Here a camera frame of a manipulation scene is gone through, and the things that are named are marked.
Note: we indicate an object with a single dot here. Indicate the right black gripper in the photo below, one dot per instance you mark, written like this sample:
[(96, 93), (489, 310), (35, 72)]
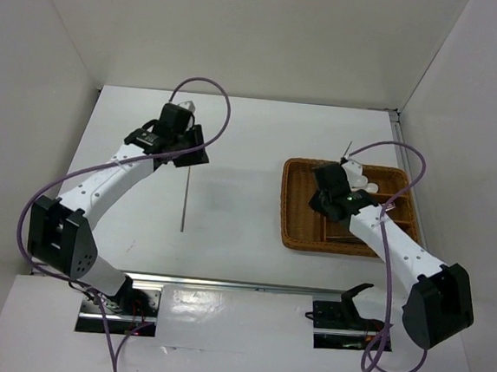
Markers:
[(315, 202)]

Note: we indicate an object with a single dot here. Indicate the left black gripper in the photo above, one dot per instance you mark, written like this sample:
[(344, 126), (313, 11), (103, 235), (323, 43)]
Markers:
[(197, 157)]

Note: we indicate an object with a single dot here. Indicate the silver chopstick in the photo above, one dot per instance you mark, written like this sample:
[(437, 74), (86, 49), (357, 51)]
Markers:
[(344, 157), (183, 214)]

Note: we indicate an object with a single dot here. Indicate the white ceramic spoon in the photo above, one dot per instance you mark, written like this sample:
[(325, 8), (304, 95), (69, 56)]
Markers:
[(368, 185)]

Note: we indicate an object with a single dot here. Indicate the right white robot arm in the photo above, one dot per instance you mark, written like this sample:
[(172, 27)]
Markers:
[(439, 303)]

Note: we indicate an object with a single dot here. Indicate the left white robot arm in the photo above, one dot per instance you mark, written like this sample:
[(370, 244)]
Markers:
[(61, 229)]

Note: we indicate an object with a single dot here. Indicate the wicker cutlery tray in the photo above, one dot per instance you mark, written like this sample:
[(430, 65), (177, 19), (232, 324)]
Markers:
[(304, 230)]

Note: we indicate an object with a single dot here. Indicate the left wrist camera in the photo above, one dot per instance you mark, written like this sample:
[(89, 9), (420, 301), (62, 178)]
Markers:
[(188, 105)]

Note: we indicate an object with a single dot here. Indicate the aluminium rail front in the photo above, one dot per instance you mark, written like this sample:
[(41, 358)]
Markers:
[(162, 279)]

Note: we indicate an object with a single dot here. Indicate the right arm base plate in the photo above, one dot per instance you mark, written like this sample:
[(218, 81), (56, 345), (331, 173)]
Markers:
[(338, 325)]

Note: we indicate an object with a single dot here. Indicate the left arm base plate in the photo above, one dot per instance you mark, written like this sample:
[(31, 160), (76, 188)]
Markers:
[(138, 318)]

